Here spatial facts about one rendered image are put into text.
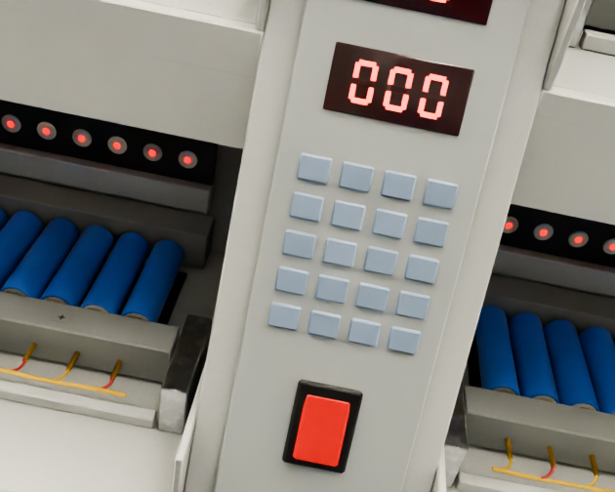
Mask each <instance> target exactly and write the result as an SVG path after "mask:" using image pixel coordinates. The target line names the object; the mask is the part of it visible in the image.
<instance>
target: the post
mask: <svg viewBox="0 0 615 492"><path fill-rule="evenodd" d="M306 1H307V0H269V4H268V10H267V15H266V26H265V32H264V37H263V43H262V49H261V53H260V59H259V65H258V70H257V76H256V82H255V87H254V93H253V98H252V103H251V109H250V115H249V120H248V126H247V132H246V137H245V143H244V148H243V153H242V159H241V165H240V170H239V176H238V182H237V187H236V192H235V198H234V203H233V209H232V215H231V220H230V226H229V232H228V238H227V243H226V248H225V258H224V264H223V270H222V275H221V281H220V287H219V292H218V298H217V303H216V308H215V314H214V320H213V325H212V331H211V337H210V342H209V347H208V353H207V358H206V364H205V370H204V375H203V381H202V387H201V392H200V397H199V403H198V408H197V414H196V420H195V426H194V431H193V437H192V442H191V447H190V453H189V459H188V464H187V470H186V476H185V481H184V492H214V488H215V483H216V478H217V473H218V467H219V462H220V458H221V452H222V447H223V442H224V436H225V431H226V421H227V416H228V411H229V406H230V401H231V396H232V391H233V385H234V380H235V375H236V369H237V364H238V359H239V354H240V349H241V344H242V339H243V333H244V328H245V323H246V317H247V312H248V307H249V302H250V297H251V292H252V287H253V281H254V276H255V271H256V265H257V260H258V256H259V250H260V245H261V240H262V234H263V229H264V224H265V219H266V213H267V204H268V199H269V194H270V189H271V183H272V178H273V173H274V168H275V162H276V157H277V152H278V147H279V142H280V137H281V131H282V126H283V121H284V115H285V110H286V105H287V101H288V95H289V90H290V85H291V79H292V74H293V69H294V63H295V58H296V54H297V48H298V43H299V38H300V33H301V27H302V22H303V17H304V11H305V6H306ZM565 3H566V0H531V2H530V6H529V9H528V13H527V17H526V21H525V24H524V27H523V31H522V35H521V39H520V42H519V46H518V50H517V54H516V58H515V61H514V65H513V69H512V76H511V79H510V83H509V87H508V90H507V94H506V97H505V101H504V105H503V109H502V113H501V116H500V120H499V124H498V128H497V131H496V135H495V139H494V142H493V146H492V149H491V153H490V157H489V161H488V165H487V168H486V172H485V176H484V180H483V184H482V187H481V191H480V194H479V198H478V202H477V205H476V209H475V213H474V217H473V220H472V224H471V231H470V235H469V238H468V242H467V246H466V250H465V254H464V257H463V260H462V264H461V268H460V272H459V275H458V279H457V283H456V287H455V291H454V294H453V298H452V302H451V306H450V309H449V312H448V316H447V320H446V324H445V327H444V331H443V335H442V339H441V343H440V346H439V350H438V354H437V358H436V361H435V364H434V368H433V372H432V376H431V380H430V386H429V390H428V394H427V398H426V401H425V405H424V409H423V413H422V416H421V420H420V424H419V427H418V431H417V434H416V438H415V442H414V446H413V450H412V453H411V457H410V461H409V465H408V469H407V472H406V475H405V479H404V483H403V487H402V490H401V492H431V489H432V485H433V482H434V478H435V475H436V471H437V467H438V464H439V460H440V456H441V453H442V449H443V445H444V442H445V438H446V435H447V432H448V428H449V425H450V421H451V417H452V414H453V410H454V407H455V403H456V399H457V396H458V392H459V388H460V385H461V382H462V379H463V375H464V371H465V368H466V364H467V360H468V357H469V353H470V350H471V346H472V340H473V336H474V332H475V329H476V325H477V321H478V318H479V315H480V312H481V308H482V304H483V301H484V297H485V293H486V290H487V286H488V283H489V279H490V275H491V272H492V268H493V265H494V262H495V258H496V255H497V251H498V247H499V244H500V240H501V236H502V233H503V229H504V225H505V222H506V218H507V215H508V211H509V208H510V205H511V201H512V197H513V191H514V188H515V184H516V180H517V177H518V173H519V169H520V166H521V162H522V159H523V155H524V151H525V148H526V145H527V141H528V138H529V134H530V131H531V127H532V123H533V120H534V116H535V112H536V109H537V105H538V101H539V98H540V95H541V92H542V88H543V84H544V81H545V77H546V73H547V70H548V66H549V63H550V59H551V55H552V52H553V48H554V42H555V38H556V36H557V32H558V28H559V25H560V21H561V17H562V14H563V10H564V6H565Z"/></svg>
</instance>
